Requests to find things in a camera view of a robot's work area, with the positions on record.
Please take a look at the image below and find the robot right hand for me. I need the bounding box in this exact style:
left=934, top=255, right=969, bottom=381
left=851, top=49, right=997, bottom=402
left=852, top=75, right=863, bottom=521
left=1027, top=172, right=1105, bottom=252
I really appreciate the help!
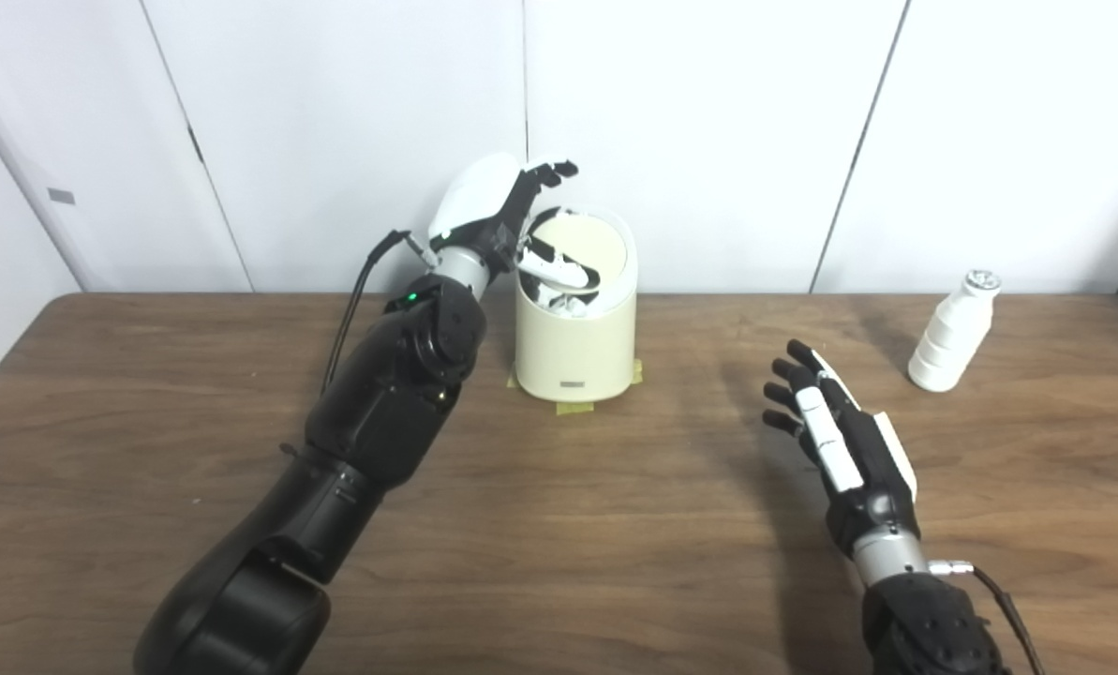
left=762, top=339, right=920, bottom=559

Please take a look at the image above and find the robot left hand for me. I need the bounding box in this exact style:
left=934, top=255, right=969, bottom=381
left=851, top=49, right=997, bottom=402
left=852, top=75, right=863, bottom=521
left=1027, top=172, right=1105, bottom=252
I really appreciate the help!
left=425, top=153, right=602, bottom=292

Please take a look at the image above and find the round cream bin lid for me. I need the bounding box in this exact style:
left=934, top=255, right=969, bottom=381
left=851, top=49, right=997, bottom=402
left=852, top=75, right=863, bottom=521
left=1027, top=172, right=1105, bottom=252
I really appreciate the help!
left=526, top=212, right=630, bottom=301

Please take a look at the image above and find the small white plastic bottle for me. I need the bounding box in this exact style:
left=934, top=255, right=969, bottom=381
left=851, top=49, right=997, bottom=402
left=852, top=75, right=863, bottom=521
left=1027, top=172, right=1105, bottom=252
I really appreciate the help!
left=907, top=270, right=1002, bottom=393

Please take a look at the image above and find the cream-colored bin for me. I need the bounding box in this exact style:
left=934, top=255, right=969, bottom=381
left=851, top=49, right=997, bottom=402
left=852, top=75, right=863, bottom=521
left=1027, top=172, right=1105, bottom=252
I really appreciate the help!
left=514, top=208, right=638, bottom=404

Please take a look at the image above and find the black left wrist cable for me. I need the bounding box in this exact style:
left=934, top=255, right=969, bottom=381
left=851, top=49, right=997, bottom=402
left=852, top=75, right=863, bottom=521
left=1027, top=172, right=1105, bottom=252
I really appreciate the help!
left=320, top=230, right=438, bottom=395

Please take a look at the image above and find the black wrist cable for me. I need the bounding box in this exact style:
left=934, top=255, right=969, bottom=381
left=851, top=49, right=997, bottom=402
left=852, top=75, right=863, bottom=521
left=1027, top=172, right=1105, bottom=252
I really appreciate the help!
left=320, top=230, right=438, bottom=395
left=929, top=560, right=1047, bottom=675

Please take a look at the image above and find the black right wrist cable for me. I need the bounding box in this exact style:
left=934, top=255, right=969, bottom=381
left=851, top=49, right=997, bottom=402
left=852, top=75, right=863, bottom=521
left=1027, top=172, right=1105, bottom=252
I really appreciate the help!
left=929, top=560, right=1047, bottom=675

